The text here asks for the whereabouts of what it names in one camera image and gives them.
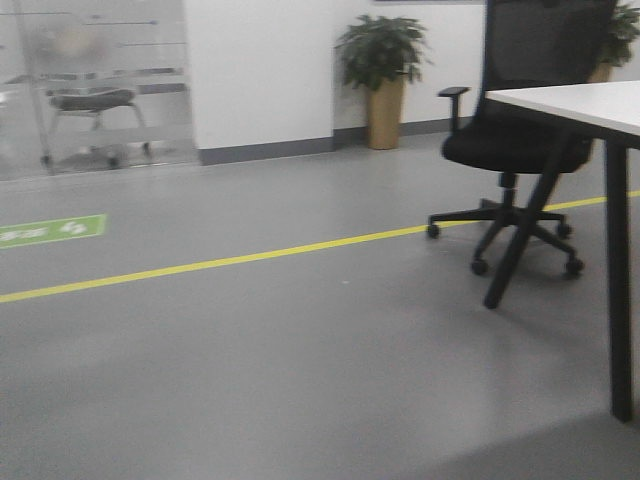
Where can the green floor sign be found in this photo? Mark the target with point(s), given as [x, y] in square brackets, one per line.
[56, 230]

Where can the frosted glass partition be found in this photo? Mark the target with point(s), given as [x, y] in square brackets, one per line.
[81, 45]

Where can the potted plant tan pot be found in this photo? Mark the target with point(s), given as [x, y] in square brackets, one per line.
[382, 55]

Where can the white desk black legs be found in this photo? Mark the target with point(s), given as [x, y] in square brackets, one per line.
[610, 112]

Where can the black mesh office chair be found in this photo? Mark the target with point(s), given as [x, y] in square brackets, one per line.
[527, 44]

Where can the grey chair behind glass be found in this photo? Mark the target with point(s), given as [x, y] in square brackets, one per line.
[92, 105]

